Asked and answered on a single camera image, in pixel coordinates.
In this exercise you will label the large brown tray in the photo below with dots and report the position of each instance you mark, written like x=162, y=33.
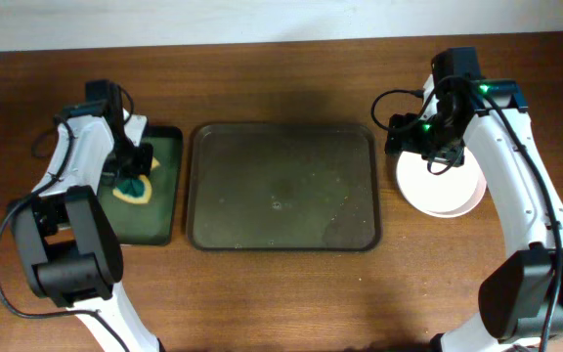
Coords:
x=283, y=187

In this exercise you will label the pinkish white plate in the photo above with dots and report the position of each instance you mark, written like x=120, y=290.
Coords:
x=449, y=195

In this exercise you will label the small dark green tray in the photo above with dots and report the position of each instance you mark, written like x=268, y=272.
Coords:
x=149, y=224

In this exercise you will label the green yellow sponge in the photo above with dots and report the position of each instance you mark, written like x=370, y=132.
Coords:
x=137, y=191

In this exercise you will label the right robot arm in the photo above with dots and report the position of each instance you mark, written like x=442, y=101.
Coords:
x=473, y=137

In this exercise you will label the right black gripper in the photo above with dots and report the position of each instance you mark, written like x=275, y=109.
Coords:
x=406, y=141

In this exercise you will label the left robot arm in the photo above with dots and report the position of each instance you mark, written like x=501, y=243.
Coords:
x=68, y=249

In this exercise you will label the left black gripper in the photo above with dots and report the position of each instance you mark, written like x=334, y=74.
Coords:
x=143, y=162

